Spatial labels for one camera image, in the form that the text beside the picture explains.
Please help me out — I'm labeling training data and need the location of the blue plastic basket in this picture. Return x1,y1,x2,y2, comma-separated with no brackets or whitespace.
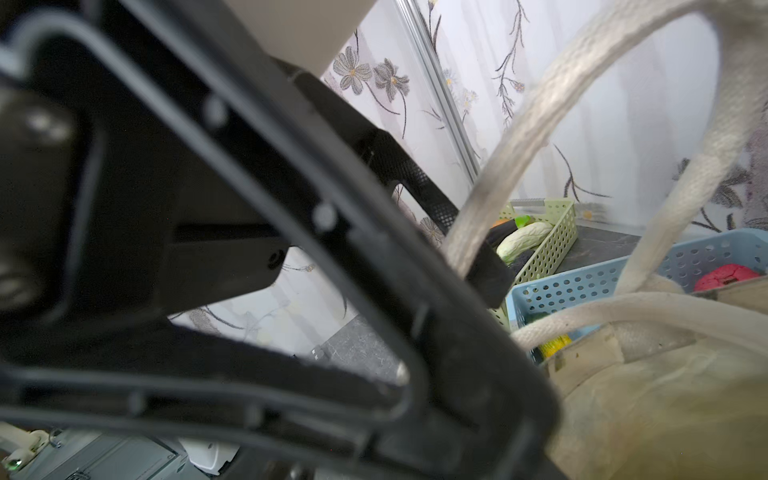
506,229,767,355

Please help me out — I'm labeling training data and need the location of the cream canvas tote bag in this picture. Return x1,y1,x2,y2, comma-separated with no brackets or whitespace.
443,1,767,479

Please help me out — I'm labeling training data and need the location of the green plastic basket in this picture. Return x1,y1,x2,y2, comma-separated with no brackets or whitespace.
488,198,579,331

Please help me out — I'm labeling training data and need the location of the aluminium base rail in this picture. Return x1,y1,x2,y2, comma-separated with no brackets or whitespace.
1,422,207,479

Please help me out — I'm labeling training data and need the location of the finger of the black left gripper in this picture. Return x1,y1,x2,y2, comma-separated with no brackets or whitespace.
1,1,559,479
281,61,514,308

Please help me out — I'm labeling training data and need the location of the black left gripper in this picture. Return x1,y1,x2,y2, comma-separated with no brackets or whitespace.
1,1,288,336

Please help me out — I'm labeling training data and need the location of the white radish toy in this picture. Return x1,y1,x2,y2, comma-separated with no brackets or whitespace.
496,222,553,265

